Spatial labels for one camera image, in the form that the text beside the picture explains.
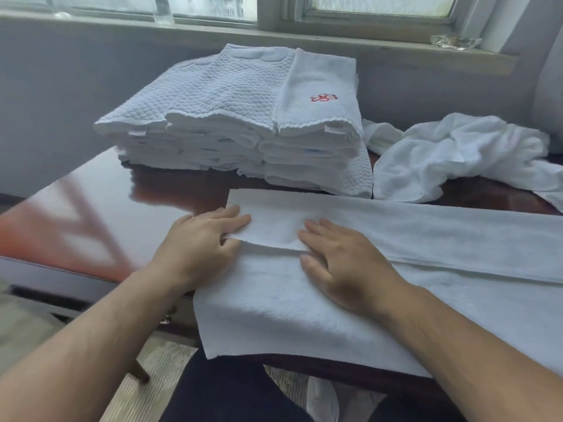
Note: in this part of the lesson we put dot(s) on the person's right hand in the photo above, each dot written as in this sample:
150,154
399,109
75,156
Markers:
356,272

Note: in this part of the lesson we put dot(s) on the person's left hand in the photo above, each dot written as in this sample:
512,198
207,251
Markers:
193,250

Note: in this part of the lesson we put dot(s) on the person's right middle finger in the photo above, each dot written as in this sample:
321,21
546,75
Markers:
320,231

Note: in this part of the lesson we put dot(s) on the person's left fingers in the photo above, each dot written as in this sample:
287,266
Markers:
226,221

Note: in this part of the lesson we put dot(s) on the person's right thumb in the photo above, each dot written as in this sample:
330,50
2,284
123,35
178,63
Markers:
311,268

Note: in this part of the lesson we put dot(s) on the long white towel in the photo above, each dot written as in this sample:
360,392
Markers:
440,241

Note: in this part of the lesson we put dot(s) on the person's left forearm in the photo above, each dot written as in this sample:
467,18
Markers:
83,351

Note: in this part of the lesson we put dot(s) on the person's right forearm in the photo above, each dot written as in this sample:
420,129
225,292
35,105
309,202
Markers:
475,360

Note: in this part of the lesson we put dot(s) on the stack of folded white towels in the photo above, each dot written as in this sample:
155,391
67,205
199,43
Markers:
228,109

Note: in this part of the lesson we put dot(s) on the brass drawer knob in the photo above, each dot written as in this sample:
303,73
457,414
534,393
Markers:
166,320

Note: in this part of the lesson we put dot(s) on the person's black trousers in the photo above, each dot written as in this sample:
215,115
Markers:
228,391

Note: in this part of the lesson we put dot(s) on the crumpled white towel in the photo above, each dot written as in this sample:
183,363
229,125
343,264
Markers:
457,153

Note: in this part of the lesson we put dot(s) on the dark wooden table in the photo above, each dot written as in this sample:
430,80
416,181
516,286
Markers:
66,281

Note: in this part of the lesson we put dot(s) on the clear glass ashtray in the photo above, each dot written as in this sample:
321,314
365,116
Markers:
455,42

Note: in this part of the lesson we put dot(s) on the grey window frame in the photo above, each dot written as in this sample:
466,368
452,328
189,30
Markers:
272,17

